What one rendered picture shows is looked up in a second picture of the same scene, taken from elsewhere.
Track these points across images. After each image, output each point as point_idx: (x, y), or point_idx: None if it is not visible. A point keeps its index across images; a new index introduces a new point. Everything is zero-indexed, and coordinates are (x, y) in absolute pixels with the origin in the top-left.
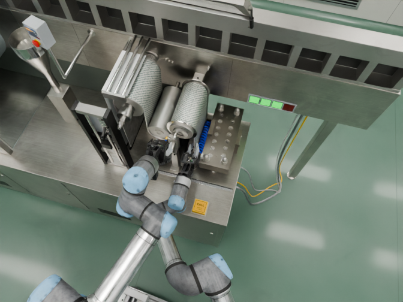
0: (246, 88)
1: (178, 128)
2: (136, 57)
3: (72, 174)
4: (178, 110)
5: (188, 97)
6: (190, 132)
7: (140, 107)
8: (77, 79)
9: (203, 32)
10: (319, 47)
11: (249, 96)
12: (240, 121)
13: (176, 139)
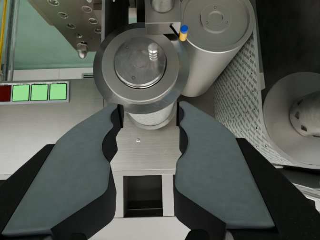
0: (75, 111)
1: (146, 86)
2: None
3: None
4: (164, 108)
5: (151, 120)
6: (108, 75)
7: (272, 131)
8: None
9: (156, 180)
10: None
11: (66, 97)
12: (66, 37)
13: (150, 25)
